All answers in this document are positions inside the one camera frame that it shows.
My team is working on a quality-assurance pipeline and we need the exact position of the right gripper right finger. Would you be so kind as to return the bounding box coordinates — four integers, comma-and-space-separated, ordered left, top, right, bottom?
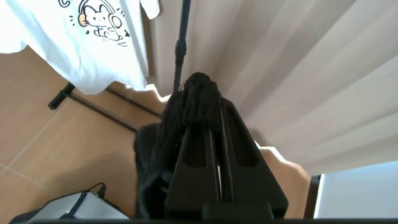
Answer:
220, 98, 289, 219

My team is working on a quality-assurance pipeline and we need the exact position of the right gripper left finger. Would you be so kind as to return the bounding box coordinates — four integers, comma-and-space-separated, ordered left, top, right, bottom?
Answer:
164, 126, 222, 219

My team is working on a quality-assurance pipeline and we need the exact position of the black garment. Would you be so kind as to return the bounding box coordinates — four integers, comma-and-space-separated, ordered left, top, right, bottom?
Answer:
133, 72, 223, 220

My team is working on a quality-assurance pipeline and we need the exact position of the white printed t-shirt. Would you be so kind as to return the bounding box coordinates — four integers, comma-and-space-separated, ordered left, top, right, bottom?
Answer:
0, 0, 161, 95

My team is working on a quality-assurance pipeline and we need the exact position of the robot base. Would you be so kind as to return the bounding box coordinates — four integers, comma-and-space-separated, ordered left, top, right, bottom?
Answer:
9, 182, 130, 223

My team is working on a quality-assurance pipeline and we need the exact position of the black clothes rack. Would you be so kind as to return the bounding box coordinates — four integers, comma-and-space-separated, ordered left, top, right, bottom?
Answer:
48, 0, 192, 134

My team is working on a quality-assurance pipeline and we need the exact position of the beige curtain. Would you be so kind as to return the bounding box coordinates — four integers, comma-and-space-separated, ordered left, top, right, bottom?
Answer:
149, 0, 398, 177

